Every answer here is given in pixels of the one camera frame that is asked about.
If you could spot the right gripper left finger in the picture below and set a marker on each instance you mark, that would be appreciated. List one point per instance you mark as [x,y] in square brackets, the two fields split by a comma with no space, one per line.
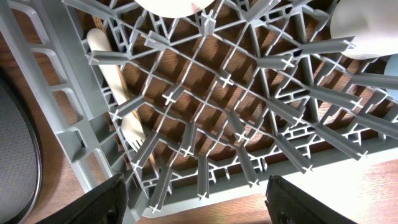
[106,203]

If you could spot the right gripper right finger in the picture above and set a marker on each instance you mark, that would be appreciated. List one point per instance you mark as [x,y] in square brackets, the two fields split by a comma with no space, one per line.
[287,203]

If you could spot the white plastic fork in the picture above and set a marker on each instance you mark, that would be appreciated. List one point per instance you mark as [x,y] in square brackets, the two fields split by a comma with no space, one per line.
[115,87]

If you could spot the blue cup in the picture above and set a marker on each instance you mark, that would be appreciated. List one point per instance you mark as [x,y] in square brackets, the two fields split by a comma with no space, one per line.
[391,69]

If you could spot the cream cup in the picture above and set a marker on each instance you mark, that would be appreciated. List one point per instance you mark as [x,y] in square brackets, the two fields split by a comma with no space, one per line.
[372,24]

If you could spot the pink saucer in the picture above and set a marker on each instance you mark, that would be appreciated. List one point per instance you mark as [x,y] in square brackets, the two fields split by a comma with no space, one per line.
[174,8]

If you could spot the grey dishwasher rack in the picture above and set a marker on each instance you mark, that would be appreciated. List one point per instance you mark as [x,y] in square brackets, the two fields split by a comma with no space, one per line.
[201,109]

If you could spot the round black tray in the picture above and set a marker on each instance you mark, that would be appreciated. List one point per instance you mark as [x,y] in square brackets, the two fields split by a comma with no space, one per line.
[21,162]

